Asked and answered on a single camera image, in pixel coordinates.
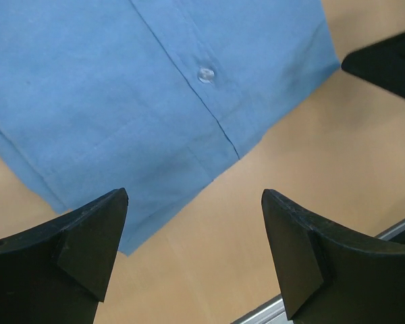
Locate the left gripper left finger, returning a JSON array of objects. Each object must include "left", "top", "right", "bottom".
[{"left": 0, "top": 188, "right": 128, "bottom": 324}]

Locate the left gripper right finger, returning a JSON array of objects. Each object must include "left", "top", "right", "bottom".
[{"left": 261, "top": 190, "right": 405, "bottom": 323}]

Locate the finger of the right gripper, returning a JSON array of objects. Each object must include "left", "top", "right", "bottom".
[{"left": 341, "top": 31, "right": 405, "bottom": 99}]

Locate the blue long sleeve shirt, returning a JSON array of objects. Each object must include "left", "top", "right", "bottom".
[{"left": 0, "top": 0, "right": 339, "bottom": 254}]

